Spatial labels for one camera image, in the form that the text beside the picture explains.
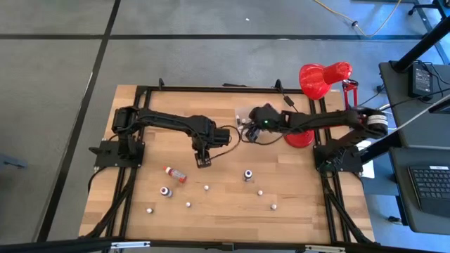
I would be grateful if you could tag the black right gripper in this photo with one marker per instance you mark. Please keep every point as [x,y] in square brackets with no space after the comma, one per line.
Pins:
[266,119]

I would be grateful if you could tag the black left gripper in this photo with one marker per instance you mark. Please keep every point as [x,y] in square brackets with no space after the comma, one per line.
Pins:
[218,137]

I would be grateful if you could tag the large orange food coloring bottle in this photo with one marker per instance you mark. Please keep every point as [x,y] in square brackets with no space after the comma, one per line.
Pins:
[174,174]

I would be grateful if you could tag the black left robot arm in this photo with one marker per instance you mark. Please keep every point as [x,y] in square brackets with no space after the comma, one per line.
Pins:
[168,121]

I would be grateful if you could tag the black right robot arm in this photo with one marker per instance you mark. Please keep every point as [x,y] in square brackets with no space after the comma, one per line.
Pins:
[316,119]

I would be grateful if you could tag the clear plastic container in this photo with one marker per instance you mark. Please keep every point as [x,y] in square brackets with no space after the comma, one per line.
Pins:
[243,113]

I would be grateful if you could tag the red desk lamp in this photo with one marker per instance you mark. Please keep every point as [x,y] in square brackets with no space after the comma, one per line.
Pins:
[316,81]

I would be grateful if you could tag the white paper sheet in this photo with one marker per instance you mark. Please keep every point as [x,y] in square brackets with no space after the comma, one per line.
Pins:
[368,168]

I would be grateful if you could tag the black stand beam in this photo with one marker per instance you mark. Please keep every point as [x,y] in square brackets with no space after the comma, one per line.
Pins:
[379,147]
[422,44]

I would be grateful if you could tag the grey side desk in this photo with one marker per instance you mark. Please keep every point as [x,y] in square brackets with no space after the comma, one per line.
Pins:
[422,133]
[400,196]

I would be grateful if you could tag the black rig crossbeam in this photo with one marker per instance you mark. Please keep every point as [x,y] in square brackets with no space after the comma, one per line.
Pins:
[52,246]

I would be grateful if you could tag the black power adapter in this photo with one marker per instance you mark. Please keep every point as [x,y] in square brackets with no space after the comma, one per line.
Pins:
[420,81]

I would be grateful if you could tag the black keyboard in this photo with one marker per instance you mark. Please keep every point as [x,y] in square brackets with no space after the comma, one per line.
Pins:
[432,186]

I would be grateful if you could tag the grey floor object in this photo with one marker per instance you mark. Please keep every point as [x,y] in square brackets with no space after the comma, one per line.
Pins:
[12,161]

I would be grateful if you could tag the black aluminium table frame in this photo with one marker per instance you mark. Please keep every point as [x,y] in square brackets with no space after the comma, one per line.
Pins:
[211,89]

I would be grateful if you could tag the silver bracket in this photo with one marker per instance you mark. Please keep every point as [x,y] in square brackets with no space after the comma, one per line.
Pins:
[130,244]
[325,248]

